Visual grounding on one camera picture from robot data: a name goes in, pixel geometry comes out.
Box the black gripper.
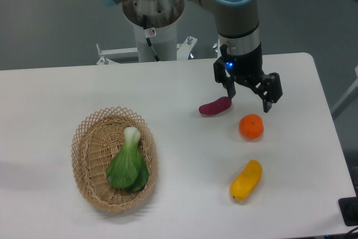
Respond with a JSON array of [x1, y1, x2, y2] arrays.
[[213, 44, 283, 113]]

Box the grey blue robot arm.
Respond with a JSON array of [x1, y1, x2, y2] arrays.
[[102, 0, 282, 112]]

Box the green bok choy vegetable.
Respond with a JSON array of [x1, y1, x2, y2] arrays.
[[106, 126, 149, 192]]

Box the woven wicker basket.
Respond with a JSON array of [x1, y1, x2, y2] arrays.
[[72, 107, 158, 213]]

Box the purple sweet potato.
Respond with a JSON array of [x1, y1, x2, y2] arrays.
[[199, 96, 232, 116]]

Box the orange tangerine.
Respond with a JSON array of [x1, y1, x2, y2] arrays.
[[238, 114, 264, 139]]

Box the yellow mango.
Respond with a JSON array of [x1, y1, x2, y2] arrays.
[[230, 160, 263, 201]]

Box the black device at table edge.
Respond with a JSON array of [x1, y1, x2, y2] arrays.
[[338, 196, 357, 227]]

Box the black cable on pedestal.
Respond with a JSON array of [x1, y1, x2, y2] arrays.
[[142, 14, 161, 62]]

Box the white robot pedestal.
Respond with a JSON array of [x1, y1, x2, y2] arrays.
[[96, 0, 197, 65]]

